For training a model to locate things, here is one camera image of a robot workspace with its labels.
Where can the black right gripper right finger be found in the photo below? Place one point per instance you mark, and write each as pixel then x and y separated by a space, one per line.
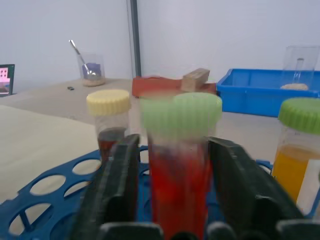
pixel 240 180

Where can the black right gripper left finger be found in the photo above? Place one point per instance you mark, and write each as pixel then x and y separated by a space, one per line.
pixel 117 185

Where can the red liquid tube green cap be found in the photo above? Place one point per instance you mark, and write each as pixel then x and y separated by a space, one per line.
pixel 180 160

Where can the blue test tube rack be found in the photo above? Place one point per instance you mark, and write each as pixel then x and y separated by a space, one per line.
pixel 47 190

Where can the dark liquid tube yellow cap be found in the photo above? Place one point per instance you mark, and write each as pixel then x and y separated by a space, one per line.
pixel 110 117

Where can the yellow liquid tube green cap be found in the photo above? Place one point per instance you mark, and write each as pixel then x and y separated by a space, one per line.
pixel 297 140

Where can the blue plastic bin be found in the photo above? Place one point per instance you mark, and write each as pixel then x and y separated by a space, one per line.
pixel 252 95

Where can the red brick block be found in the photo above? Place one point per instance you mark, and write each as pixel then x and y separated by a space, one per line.
pixel 157 87

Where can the small black object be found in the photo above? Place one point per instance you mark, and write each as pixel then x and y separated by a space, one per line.
pixel 70 88

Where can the small wooden block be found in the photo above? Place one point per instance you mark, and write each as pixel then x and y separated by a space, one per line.
pixel 195 79

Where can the glass beaker with grains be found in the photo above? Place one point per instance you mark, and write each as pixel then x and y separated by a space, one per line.
pixel 93 72

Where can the clear glass beaker with funnel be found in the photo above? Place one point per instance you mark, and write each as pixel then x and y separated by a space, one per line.
pixel 298 67

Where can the metal spoon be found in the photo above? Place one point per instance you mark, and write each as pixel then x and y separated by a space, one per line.
pixel 81 58

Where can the grey vertical pole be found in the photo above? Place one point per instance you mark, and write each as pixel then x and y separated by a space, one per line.
pixel 136 37

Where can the dark screen with pink picture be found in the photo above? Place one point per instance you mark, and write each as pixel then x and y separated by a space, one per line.
pixel 6 80

